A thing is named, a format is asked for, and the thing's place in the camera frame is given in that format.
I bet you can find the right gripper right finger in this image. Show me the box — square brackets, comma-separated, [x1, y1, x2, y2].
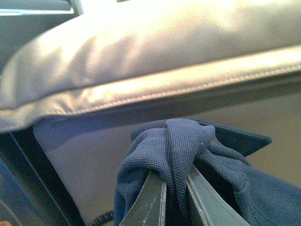
[187, 166, 249, 226]

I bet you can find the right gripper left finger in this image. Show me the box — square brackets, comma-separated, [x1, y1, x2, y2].
[120, 172, 167, 226]

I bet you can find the grey front-load washing machine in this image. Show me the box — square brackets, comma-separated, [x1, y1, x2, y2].
[0, 128, 85, 226]

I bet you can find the dark navy knit garment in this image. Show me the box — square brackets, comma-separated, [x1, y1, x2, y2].
[113, 119, 301, 226]

